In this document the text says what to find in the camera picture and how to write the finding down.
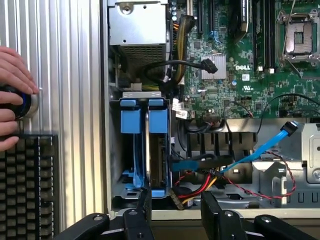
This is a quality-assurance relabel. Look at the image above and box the black keyboard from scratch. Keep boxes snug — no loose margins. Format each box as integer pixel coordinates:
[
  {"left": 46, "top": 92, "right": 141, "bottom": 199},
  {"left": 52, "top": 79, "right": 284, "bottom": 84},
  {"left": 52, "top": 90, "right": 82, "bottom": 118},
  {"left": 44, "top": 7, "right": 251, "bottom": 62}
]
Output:
[{"left": 0, "top": 134, "right": 60, "bottom": 240}]

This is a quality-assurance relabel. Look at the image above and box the green Dell motherboard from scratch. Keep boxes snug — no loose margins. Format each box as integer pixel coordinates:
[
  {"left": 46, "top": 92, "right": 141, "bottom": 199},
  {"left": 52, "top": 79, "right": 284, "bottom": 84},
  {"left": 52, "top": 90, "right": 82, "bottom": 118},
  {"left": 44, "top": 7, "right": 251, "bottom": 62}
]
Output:
[{"left": 171, "top": 0, "right": 320, "bottom": 120}]

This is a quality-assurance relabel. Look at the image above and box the black silver control knob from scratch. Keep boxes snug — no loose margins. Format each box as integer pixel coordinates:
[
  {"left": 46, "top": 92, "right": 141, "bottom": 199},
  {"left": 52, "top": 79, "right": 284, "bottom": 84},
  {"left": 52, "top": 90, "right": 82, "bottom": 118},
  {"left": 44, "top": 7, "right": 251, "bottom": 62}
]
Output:
[{"left": 0, "top": 84, "right": 40, "bottom": 121}]

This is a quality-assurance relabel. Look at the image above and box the yellow black wire bundle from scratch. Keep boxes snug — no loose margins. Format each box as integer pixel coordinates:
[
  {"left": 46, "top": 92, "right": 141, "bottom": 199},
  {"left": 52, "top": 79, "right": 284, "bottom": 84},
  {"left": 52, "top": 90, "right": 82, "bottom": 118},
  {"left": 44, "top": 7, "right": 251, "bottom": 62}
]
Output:
[{"left": 174, "top": 14, "right": 196, "bottom": 85}]

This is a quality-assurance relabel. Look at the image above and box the thin metal locking lever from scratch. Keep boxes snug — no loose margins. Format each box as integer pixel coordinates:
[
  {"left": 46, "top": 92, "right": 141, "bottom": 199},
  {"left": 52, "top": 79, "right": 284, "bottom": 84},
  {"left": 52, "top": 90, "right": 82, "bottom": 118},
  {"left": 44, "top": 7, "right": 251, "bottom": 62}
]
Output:
[{"left": 281, "top": 0, "right": 297, "bottom": 61}]

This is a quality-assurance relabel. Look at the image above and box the flat blue SATA wire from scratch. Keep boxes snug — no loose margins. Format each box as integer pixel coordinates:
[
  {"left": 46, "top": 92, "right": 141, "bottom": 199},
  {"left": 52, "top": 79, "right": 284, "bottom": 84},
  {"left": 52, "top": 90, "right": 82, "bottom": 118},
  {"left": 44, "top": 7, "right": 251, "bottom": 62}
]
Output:
[{"left": 220, "top": 120, "right": 300, "bottom": 174}]

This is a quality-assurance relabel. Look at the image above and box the thin black wire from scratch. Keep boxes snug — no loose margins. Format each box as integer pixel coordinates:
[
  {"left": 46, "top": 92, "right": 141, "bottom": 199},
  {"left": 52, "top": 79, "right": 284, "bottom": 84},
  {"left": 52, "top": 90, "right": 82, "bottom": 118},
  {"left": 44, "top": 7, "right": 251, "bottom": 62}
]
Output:
[{"left": 256, "top": 93, "right": 320, "bottom": 135}]

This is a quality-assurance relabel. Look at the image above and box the metal CPU socket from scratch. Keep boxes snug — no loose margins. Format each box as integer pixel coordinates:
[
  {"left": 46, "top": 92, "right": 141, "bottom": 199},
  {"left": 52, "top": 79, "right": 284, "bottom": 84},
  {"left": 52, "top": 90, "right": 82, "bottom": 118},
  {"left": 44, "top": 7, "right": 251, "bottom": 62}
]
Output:
[{"left": 276, "top": 9, "right": 320, "bottom": 76}]

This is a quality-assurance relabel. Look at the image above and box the twisted red black wire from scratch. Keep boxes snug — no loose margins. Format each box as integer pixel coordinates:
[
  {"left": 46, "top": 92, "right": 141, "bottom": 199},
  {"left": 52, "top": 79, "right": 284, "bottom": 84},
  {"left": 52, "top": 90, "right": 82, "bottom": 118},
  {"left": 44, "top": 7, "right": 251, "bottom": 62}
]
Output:
[{"left": 221, "top": 149, "right": 298, "bottom": 201}]

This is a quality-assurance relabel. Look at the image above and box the grey metal power supply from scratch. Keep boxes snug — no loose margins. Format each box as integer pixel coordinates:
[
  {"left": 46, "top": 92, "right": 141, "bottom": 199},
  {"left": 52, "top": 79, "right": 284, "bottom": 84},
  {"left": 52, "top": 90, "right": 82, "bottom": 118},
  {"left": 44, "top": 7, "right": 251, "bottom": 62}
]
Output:
[{"left": 108, "top": 0, "right": 174, "bottom": 54}]

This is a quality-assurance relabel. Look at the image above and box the black wire with angled plug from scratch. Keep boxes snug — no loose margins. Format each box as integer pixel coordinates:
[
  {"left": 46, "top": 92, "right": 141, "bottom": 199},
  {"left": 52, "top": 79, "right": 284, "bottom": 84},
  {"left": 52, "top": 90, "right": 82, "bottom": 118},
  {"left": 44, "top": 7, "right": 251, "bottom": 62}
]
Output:
[{"left": 143, "top": 58, "right": 219, "bottom": 85}]

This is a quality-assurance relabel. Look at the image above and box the black RAM slot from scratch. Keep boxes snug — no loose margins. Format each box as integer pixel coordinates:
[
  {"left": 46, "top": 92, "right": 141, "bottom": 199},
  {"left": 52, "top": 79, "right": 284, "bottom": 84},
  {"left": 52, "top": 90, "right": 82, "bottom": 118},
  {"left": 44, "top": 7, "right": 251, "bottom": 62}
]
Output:
[
  {"left": 265, "top": 0, "right": 276, "bottom": 75},
  {"left": 252, "top": 0, "right": 266, "bottom": 73}
]

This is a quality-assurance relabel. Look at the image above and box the person's bare hand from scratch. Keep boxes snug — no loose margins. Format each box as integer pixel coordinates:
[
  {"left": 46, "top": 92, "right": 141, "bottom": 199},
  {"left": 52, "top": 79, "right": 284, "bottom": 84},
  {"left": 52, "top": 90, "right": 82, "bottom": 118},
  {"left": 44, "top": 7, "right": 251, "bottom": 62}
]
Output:
[{"left": 0, "top": 46, "right": 41, "bottom": 152}]

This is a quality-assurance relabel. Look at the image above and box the silver finned chipset heatsink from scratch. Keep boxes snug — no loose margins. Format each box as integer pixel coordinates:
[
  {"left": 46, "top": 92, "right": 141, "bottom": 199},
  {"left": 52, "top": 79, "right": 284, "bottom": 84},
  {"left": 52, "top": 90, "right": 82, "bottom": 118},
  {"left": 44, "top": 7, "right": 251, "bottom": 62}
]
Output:
[{"left": 200, "top": 54, "right": 227, "bottom": 81}]

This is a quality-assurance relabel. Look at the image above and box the open grey PC case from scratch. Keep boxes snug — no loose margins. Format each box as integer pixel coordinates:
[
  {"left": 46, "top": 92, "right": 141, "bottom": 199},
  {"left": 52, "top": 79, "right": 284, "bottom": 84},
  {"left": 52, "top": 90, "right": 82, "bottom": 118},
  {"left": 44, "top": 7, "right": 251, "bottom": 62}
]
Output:
[{"left": 99, "top": 0, "right": 320, "bottom": 227}]

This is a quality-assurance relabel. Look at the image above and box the empty blue disk bay bracket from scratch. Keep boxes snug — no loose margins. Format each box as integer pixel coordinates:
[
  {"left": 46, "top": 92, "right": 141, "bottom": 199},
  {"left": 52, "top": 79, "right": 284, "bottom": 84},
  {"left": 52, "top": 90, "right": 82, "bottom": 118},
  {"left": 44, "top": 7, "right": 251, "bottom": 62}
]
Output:
[{"left": 119, "top": 98, "right": 145, "bottom": 191}]

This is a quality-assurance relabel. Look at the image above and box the black expansion slot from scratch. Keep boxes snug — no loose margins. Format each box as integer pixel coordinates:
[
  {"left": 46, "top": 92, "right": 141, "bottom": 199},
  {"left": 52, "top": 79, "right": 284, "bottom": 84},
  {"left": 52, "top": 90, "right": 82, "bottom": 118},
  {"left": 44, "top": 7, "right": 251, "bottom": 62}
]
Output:
[
  {"left": 197, "top": 0, "right": 205, "bottom": 35},
  {"left": 208, "top": 0, "right": 216, "bottom": 34}
]

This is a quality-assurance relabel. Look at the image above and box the blue disk bay bracket with disk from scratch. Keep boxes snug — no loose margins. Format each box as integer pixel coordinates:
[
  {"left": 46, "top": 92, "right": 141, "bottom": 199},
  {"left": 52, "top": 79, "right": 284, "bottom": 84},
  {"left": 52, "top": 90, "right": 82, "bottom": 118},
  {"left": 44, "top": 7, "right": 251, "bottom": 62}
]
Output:
[{"left": 147, "top": 98, "right": 172, "bottom": 199}]

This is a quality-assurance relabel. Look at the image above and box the red yellow black power wire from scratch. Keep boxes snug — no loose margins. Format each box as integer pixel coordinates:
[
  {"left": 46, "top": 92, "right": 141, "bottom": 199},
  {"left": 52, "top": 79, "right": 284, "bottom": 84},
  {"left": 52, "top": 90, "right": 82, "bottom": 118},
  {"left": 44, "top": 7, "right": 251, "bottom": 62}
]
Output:
[{"left": 170, "top": 172, "right": 226, "bottom": 210}]

